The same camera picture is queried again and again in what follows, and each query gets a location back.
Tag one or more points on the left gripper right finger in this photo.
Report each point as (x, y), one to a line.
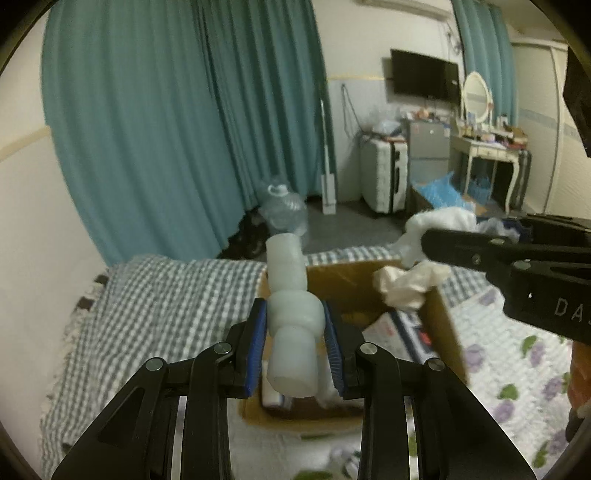
(456, 436)

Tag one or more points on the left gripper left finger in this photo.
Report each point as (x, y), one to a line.
(133, 436)

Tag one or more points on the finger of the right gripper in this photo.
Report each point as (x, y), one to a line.
(548, 236)
(498, 257)

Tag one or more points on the white cloth bundle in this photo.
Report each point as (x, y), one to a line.
(450, 219)

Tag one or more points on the white printed tissue pack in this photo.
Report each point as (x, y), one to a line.
(403, 335)

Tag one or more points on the white sliding wardrobe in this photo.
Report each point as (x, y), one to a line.
(553, 140)

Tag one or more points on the blue plastic bag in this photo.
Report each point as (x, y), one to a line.
(442, 193)

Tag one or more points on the white floral quilt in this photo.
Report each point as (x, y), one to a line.
(519, 373)

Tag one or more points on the cream crumpled cloth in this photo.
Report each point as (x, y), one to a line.
(406, 290)

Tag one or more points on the white dressing table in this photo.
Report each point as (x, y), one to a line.
(494, 152)

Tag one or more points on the grey mini fridge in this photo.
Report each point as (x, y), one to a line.
(428, 147)

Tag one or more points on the grey checkered blanket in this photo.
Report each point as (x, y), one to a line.
(153, 306)

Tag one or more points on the brown cardboard box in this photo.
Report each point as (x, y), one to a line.
(353, 304)

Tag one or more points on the white suitcase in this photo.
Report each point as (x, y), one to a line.
(384, 174)

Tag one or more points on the white oval vanity mirror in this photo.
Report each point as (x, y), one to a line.
(477, 101)

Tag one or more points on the white upright mop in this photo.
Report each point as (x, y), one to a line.
(329, 196)

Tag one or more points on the teal curtain by wardrobe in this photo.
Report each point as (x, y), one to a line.
(487, 50)

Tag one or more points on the clear plastic water jug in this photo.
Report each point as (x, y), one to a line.
(283, 210)

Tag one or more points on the teal window curtain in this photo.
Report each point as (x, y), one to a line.
(168, 116)

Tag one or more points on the black wall television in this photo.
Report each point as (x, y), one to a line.
(425, 76)

